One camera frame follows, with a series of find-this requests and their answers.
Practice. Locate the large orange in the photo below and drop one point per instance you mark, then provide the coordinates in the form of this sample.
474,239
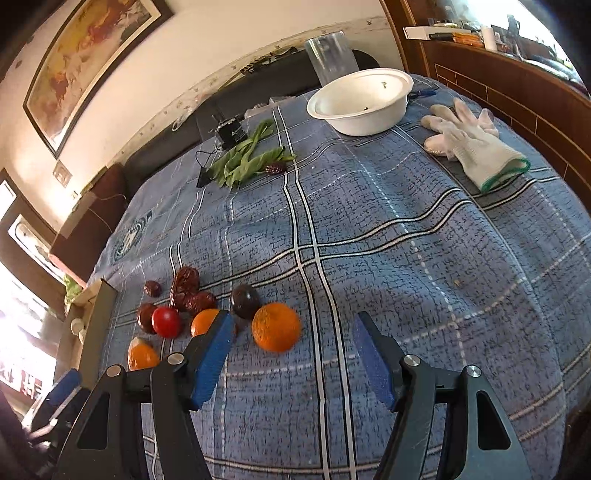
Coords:
276,327

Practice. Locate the small dark date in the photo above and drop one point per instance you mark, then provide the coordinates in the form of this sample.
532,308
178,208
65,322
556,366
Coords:
152,289

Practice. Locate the cardboard tray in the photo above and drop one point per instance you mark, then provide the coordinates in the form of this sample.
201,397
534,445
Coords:
91,310

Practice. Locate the blue plaid tablecloth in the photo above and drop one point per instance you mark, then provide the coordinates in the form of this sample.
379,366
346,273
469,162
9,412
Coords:
458,277

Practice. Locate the large red date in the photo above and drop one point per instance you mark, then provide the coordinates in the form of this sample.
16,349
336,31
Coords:
184,285

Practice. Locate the white bowl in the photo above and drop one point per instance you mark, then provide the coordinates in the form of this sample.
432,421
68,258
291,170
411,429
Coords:
363,103

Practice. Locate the small dried date near greens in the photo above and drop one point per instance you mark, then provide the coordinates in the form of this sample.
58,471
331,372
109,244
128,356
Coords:
275,168

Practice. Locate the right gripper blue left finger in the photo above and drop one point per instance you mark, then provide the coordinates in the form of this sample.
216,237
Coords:
207,354

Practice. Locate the small black device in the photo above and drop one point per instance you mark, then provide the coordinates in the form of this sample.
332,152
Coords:
229,133

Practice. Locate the black charger block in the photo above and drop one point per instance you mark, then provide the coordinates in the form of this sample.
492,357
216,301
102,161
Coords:
203,178

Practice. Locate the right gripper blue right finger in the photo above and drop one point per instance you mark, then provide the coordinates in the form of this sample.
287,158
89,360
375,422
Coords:
381,356

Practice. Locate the black sofa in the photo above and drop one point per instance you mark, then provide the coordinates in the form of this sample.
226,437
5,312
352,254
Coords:
290,76

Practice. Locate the brown armchair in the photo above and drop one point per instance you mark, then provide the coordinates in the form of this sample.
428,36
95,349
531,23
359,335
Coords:
84,234

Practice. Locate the small orange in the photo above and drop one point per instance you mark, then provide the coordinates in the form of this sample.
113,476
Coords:
202,322

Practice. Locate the framed painting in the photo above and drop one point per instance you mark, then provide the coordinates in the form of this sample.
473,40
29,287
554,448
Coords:
96,36

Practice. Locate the clear glass jar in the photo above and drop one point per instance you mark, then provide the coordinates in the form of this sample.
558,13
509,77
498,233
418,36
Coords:
331,56

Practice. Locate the wooden sideboard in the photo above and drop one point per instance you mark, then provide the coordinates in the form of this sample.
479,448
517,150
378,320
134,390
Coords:
544,110

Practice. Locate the white work glove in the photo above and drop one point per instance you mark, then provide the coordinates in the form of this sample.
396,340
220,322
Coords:
474,142

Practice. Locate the red tomato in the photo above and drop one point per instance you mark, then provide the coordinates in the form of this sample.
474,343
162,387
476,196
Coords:
166,322

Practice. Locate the green leafy vegetable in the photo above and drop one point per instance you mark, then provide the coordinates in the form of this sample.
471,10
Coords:
241,163

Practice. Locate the dark plum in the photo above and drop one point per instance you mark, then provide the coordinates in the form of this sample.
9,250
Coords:
245,301

